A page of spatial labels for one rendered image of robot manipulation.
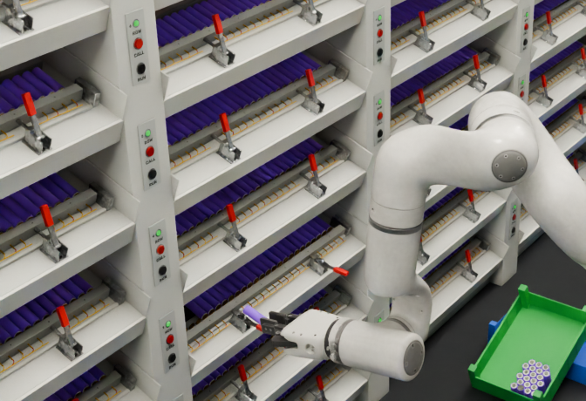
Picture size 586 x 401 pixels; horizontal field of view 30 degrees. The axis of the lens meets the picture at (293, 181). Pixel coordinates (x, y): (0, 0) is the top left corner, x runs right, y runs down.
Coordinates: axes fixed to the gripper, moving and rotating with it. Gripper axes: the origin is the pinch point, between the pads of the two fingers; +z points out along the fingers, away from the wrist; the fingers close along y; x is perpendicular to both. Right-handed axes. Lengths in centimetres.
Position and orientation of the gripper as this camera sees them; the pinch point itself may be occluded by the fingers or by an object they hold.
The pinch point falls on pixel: (274, 323)
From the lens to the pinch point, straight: 209.2
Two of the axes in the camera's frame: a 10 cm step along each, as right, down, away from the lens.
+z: -7.7, -1.1, 6.3
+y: 6.2, -3.8, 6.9
